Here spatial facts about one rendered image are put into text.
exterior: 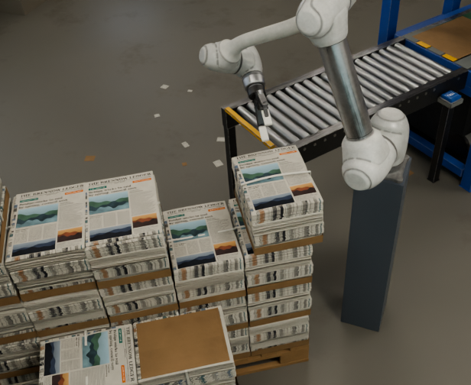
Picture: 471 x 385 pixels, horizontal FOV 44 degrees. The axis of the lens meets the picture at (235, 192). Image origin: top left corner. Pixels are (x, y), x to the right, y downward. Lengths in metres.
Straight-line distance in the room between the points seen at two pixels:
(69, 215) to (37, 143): 2.41
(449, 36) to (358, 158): 1.98
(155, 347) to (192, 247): 0.43
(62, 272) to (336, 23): 1.32
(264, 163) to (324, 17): 0.73
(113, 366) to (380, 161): 1.29
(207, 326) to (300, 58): 3.38
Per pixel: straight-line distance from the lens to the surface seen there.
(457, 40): 4.02
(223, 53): 2.39
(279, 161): 2.45
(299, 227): 2.32
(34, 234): 2.32
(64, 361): 2.50
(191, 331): 2.46
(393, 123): 2.35
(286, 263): 2.46
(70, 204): 2.40
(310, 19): 1.98
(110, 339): 2.51
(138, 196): 2.35
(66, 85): 5.39
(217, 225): 2.52
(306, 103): 3.30
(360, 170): 2.19
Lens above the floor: 2.59
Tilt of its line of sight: 41 degrees down
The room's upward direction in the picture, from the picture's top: 4 degrees counter-clockwise
